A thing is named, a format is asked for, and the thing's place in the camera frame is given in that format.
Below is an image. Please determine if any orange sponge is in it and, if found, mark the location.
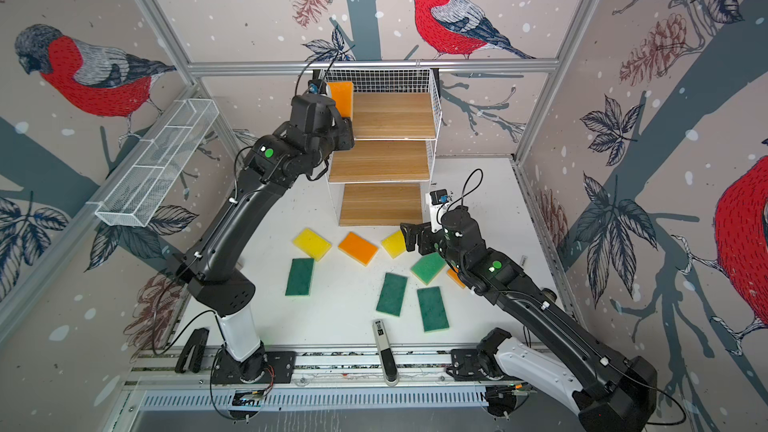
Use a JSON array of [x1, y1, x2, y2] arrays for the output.
[[328, 81, 355, 118], [338, 232, 379, 267], [446, 269, 466, 289]]

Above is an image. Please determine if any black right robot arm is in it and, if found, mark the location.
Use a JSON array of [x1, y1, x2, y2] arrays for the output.
[[400, 206, 657, 431]]

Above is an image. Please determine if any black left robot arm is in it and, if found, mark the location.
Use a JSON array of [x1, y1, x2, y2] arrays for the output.
[[168, 93, 354, 382]]

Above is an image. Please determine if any light green sponge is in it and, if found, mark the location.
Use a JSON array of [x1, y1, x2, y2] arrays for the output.
[[410, 253, 447, 285]]

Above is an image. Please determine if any yellow sponge right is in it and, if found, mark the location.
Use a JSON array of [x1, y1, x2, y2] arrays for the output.
[[381, 230, 406, 259]]

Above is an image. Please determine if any yellow sponge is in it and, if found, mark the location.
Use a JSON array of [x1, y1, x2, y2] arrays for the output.
[[292, 228, 332, 261], [381, 230, 406, 259]]

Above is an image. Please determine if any dark green sponge middle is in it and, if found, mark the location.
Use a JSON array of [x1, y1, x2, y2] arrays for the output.
[[376, 273, 408, 317]]

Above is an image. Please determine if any dark green sponge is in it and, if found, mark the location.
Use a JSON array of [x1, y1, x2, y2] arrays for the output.
[[285, 258, 315, 297], [376, 273, 408, 317], [417, 287, 450, 332]]

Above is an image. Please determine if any dark green sponge right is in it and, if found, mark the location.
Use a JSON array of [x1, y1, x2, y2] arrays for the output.
[[417, 287, 450, 332]]

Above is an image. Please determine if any yellow sponge left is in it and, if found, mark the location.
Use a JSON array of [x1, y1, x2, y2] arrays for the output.
[[292, 228, 332, 261]]

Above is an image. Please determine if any white black handheld scanner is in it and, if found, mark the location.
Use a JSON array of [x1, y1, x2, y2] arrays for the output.
[[372, 319, 399, 387]]

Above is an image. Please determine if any dark green sponge left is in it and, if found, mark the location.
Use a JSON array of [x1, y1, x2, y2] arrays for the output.
[[285, 258, 315, 297]]

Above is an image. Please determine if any black stapler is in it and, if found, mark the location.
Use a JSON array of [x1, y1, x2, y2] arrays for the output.
[[174, 328, 209, 374]]

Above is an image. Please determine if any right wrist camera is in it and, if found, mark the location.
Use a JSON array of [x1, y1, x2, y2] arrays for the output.
[[425, 189, 451, 232]]

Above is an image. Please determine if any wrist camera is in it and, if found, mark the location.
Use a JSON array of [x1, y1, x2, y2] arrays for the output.
[[425, 189, 451, 232], [307, 78, 328, 96]]

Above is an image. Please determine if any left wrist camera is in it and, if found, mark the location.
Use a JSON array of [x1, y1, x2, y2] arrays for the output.
[[307, 78, 328, 96]]

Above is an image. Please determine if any white wire wooden shelf unit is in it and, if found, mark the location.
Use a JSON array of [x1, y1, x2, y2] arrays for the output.
[[327, 67, 442, 227]]

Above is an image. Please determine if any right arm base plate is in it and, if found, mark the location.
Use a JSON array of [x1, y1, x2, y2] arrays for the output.
[[445, 348, 490, 382]]

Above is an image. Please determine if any white wire wall basket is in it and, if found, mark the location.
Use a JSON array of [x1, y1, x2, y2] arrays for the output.
[[95, 98, 219, 227]]

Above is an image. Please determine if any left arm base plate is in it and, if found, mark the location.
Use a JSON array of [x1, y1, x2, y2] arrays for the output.
[[210, 350, 296, 385]]

